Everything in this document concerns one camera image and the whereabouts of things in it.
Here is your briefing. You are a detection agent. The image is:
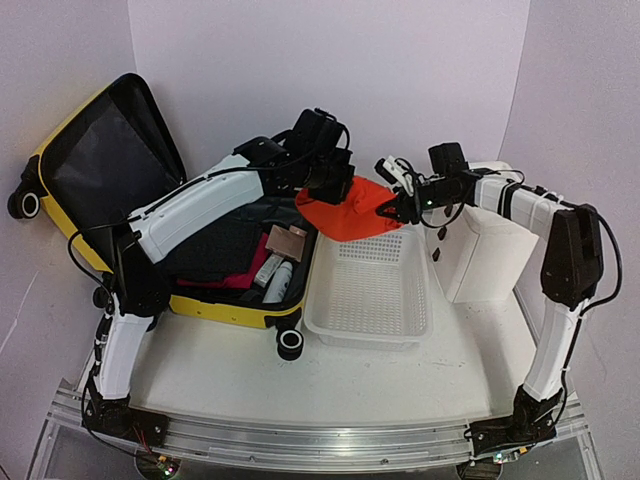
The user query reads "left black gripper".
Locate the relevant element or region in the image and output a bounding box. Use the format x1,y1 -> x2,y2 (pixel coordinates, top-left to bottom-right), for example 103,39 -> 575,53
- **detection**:
302,148 -> 357,207

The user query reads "orange garment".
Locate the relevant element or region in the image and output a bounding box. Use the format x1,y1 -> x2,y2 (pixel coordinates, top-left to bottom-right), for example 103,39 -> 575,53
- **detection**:
295,176 -> 404,242

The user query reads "white perforated plastic basket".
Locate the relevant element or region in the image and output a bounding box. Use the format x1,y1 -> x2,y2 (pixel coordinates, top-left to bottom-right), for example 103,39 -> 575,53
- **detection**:
303,226 -> 433,352

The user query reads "yellow cartoon print suitcase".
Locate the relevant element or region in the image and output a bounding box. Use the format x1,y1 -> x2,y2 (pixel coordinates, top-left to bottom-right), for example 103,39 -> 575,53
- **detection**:
7,73 -> 313,361

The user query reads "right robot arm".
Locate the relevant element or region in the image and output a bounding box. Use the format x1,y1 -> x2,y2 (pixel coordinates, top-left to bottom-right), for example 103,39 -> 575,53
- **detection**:
375,143 -> 604,462

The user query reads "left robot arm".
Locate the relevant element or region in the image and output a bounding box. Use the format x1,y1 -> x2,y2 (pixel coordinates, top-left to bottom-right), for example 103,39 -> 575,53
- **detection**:
81,108 -> 354,445

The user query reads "brown flat pouch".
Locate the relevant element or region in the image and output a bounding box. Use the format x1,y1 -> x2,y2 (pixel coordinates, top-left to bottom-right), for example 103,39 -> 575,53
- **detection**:
266,225 -> 308,262

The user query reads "white drawer cabinet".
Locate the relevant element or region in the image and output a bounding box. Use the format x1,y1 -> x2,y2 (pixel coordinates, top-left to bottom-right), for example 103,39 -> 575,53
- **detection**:
424,159 -> 541,305

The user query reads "white cosmetic tube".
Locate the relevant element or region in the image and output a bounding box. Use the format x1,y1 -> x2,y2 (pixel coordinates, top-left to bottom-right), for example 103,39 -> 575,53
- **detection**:
254,253 -> 283,288

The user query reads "black folded garment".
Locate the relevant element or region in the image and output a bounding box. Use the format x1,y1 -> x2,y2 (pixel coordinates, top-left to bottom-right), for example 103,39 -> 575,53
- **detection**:
162,219 -> 263,282

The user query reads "white bottle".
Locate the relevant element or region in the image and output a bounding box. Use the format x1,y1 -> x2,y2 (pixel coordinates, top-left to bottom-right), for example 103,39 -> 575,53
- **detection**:
263,261 -> 293,304

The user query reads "pink garment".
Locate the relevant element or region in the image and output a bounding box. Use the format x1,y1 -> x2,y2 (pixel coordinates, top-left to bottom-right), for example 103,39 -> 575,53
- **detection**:
176,246 -> 269,289

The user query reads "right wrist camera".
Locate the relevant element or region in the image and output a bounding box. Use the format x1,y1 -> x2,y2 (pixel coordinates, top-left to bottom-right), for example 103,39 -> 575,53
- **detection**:
374,155 -> 414,196

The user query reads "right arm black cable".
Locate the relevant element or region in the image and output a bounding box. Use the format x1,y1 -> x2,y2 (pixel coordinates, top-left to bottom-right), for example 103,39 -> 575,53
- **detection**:
399,169 -> 626,311

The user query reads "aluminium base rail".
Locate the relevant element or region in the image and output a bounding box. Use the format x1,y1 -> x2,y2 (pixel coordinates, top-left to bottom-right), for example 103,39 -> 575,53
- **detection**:
49,387 -> 602,479

